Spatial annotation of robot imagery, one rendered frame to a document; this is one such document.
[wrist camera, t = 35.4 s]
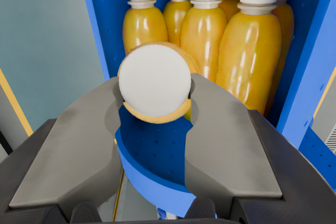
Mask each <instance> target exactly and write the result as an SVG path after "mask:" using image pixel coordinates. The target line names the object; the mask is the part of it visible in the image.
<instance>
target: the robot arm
mask: <svg viewBox="0 0 336 224"><path fill-rule="evenodd" d="M190 76H191V87H190V92H189V94H188V99H190V100H191V115H190V122H191V124H192V125H193V127H192V128H191V129H190V130H189V131H188V132H187V134H186V141H185V154H184V183H185V187H186V188H187V190H188V191H189V192H190V193H192V194H193V195H194V196H196V197H197V198H195V199H194V200H193V202H192V204H191V206H190V207H189V209H188V211H187V213H186V214H185V216H184V218H183V219H163V220H137V221H111V222H102V220H101V217H100V215H99V213H98V212H99V206H101V205H102V204H103V203H104V202H108V201H109V199H110V198H111V197H112V196H113V195H115V194H116V193H117V191H118V190H119V188H120V180H121V163H120V159H119V155H118V152H117V148H116V144H115V140H114V134H115V133H116V131H117V130H118V128H119V127H120V126H121V120H120V116H119V109H120V107H121V106H122V105H123V103H124V102H126V101H125V100H124V98H123V96H122V94H121V91H120V86H119V77H117V76H115V77H112V78H110V79H109V80H107V81H106V82H104V83H102V84H101V85H99V86H98V87H96V88H94V89H93V90H91V91H89V92H88V93H86V94H85V95H83V96H82V97H80V98H79V99H77V100H76V101H75V102H73V103H72V104H71V105H70V106H69V107H67V108H66V109H65V110H64V111H63V112H62V113H61V114H60V115H59V116H58V117H57V118H52V119H48V120H47V121H46V122H45V123H43V124H42V125H41V126H40V127H39V128H38V129H37V130H36V131H35V132H34V133H33V134H31V135H30V136H29V137H28V138H27V139H26V140H25V141H24V142H23V143H22V144H21V145H19V146H18V147H17V148H16V149H15V150H14V151H13V152H12V153H11V154H10V155H9V156H7V157H6V158H5V159H4V160H3V161H2V162H1V163H0V224H336V193H335V191H334V190H333V189H332V187H331V186H330V185H329V183H328V182H327V181H326V179H325V178H324V177H323V176H322V175H321V173H320V172H319V171H318V170H317V169H316V168H315V167H314V165H313V164H312V163H311V162H310V161H309V160H308V159H307V158H306V157H305V156H304V155H303V154H302V153H301V152H300V151H299V150H298V149H297V148H296V147H295V146H294V145H292V144H291V143H290V142H289V141H288V140H287V139H286V138H285V137H284V136H283V135H282V134H281V133H280V132H279V131H278V130H277V129H276V128H275V127H274V126H273V125H272V124H271V123H270V122H269V121H268V120H267V119H266V118H265V117H264V116H262V115H261V114H260V113H259V112H258V111H257V110H256V109H248V108H247V107H246V106H245V105H244V104H243V103H242V102H241V101H240V100H239V99H238V98H236V97H235V96H234V95H233V94H231V93H230V92H229V91H227V90H226V89H224V88H222V87H221V86H219V85H217V84H216V83H214V82H212V81H211V80H209V79H207V78H205V77H204V76H202V75H200V74H199V73H192V74H190ZM216 217H217V218H216Z"/></svg>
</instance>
